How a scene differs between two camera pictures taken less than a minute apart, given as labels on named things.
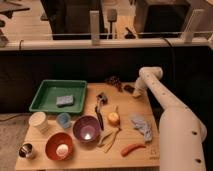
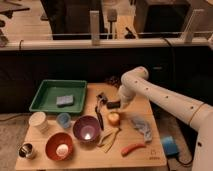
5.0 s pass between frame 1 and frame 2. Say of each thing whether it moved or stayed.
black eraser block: moved
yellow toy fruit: stayed
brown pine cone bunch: stayed
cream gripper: moved
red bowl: stayed
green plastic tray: stayed
